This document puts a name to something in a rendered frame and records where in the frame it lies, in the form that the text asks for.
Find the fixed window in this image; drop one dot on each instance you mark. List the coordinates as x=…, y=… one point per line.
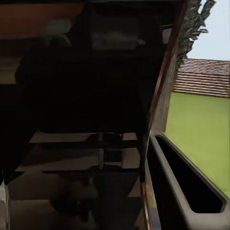
x=194, y=108

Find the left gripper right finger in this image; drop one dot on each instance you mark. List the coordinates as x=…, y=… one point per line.
x=186, y=198

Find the bottle of coffee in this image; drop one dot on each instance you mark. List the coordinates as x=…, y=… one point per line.
x=80, y=83

